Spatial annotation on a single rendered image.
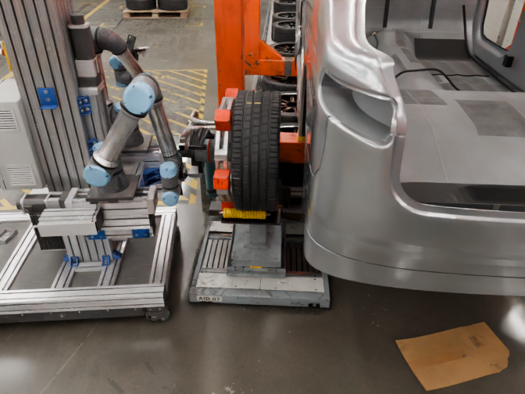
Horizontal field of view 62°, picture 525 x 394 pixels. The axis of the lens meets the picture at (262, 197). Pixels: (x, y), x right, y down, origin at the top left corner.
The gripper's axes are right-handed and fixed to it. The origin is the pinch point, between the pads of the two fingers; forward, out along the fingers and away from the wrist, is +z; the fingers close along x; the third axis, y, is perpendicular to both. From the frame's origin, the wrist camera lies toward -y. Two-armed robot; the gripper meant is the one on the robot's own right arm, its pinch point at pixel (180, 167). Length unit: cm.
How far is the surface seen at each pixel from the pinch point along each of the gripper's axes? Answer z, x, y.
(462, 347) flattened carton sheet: -54, -151, -81
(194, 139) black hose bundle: -2.6, -9.3, 17.4
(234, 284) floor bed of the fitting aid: -11, -28, -75
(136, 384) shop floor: -71, 20, -83
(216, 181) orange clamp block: -20.7, -20.7, 3.4
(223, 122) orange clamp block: -8.0, -24.4, 29.0
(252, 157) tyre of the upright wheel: -16.6, -38.2, 14.5
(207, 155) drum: 9.0, -13.9, 2.5
